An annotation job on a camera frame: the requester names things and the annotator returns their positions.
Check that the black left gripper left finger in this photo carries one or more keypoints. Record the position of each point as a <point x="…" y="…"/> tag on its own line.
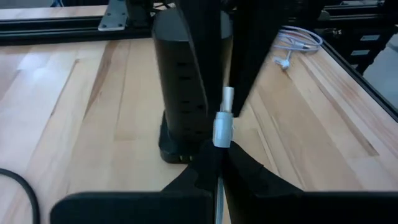
<point x="192" y="186"/>

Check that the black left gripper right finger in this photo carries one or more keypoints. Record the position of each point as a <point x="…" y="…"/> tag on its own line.
<point x="258" y="193"/>

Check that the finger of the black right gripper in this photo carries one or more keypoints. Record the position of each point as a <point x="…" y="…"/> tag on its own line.
<point x="248" y="46"/>
<point x="202" y="31"/>

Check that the black tower power strip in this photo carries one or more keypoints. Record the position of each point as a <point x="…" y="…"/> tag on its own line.
<point x="177" y="93"/>

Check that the silver frame bracket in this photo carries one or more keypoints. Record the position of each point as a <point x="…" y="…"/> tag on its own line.
<point x="113" y="18"/>

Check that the black aluminium table frame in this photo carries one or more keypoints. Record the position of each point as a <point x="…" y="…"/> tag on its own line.
<point x="62" y="31"/>

